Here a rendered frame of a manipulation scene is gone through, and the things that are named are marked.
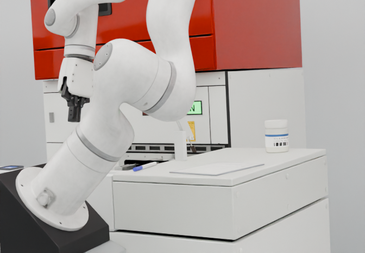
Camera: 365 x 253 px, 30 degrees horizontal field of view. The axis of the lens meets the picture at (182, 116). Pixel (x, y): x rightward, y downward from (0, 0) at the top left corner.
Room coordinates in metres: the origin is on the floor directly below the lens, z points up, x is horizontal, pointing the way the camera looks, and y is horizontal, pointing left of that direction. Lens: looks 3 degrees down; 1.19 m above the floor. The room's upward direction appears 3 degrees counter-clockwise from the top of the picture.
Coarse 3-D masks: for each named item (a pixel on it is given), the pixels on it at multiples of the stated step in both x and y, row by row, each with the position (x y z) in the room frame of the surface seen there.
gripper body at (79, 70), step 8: (72, 56) 1.84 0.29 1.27; (80, 56) 1.84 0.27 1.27; (64, 64) 1.84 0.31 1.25; (72, 64) 1.83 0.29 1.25; (80, 64) 1.84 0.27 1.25; (88, 64) 1.87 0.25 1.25; (64, 72) 1.83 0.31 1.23; (72, 72) 1.82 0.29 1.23; (80, 72) 1.84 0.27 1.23; (88, 72) 1.87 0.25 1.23; (64, 80) 1.83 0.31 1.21; (72, 80) 1.82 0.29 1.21; (80, 80) 1.84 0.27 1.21; (88, 80) 1.87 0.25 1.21; (72, 88) 1.82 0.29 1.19; (80, 88) 1.84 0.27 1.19; (88, 88) 1.87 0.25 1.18; (88, 96) 1.87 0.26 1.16
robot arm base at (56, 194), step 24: (72, 144) 1.46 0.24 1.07; (24, 168) 1.56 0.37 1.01; (48, 168) 1.49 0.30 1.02; (72, 168) 1.45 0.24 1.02; (96, 168) 1.45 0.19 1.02; (24, 192) 1.48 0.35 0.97; (48, 192) 1.47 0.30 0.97; (72, 192) 1.47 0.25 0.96; (48, 216) 1.47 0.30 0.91; (72, 216) 1.53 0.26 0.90
